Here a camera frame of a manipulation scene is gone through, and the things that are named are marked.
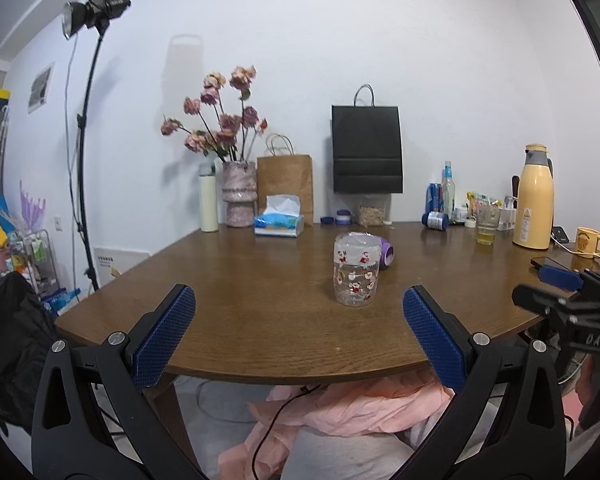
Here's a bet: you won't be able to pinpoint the purple supplement bottle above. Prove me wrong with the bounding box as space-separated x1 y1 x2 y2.
378 236 394 271

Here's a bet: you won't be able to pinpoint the black smartphone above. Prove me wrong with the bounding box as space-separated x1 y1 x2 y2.
531 257 579 278

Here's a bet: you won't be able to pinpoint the yellow mug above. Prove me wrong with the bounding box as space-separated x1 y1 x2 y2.
574 226 600 259

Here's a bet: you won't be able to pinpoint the yellow thermos jug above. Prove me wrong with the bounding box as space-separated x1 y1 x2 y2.
513 143 555 250

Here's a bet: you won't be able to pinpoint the glass with yellow liquid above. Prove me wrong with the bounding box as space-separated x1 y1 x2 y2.
476 202 501 246

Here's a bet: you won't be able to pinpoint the black jacket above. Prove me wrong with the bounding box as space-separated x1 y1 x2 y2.
0 272 58 432

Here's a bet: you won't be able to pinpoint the lying blue-white bottle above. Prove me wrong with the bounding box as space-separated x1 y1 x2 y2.
422 211 450 232

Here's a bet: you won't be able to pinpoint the clear glass bottle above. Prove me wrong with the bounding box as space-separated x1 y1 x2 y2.
441 160 455 220

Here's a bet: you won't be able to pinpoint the blue drink can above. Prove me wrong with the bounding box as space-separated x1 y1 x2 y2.
425 182 444 214

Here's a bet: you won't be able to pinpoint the clear glass with red print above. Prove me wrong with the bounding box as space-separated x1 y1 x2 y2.
332 232 381 307

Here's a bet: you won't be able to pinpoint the clear jar with grains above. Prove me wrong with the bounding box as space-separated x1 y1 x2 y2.
356 194 391 228

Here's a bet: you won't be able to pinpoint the pink cloth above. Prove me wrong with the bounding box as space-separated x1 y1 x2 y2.
218 370 454 479

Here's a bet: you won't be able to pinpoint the small purple-lid jar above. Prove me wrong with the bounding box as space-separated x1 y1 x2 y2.
335 209 352 226

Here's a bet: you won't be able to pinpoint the black paper bag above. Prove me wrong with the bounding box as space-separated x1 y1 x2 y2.
332 84 403 195

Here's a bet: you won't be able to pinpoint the cream thermos bottle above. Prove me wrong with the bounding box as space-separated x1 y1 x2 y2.
198 160 219 233

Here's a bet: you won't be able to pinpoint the blue tissue box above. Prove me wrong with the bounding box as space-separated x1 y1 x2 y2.
253 194 304 238

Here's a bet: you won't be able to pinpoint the pink marbled vase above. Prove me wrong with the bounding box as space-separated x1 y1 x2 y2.
222 162 258 228

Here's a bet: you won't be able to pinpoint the brown paper bag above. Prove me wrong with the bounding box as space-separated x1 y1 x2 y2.
257 133 314 226

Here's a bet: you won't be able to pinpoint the dried pink flowers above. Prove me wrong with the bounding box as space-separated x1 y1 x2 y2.
159 65 268 164

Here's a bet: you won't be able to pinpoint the studio light on stand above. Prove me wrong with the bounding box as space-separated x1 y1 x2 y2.
61 0 132 292

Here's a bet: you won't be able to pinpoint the wire storage rack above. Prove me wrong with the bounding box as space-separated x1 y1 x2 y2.
7 229 65 314

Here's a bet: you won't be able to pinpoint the black cable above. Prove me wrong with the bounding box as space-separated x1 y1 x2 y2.
249 383 332 480

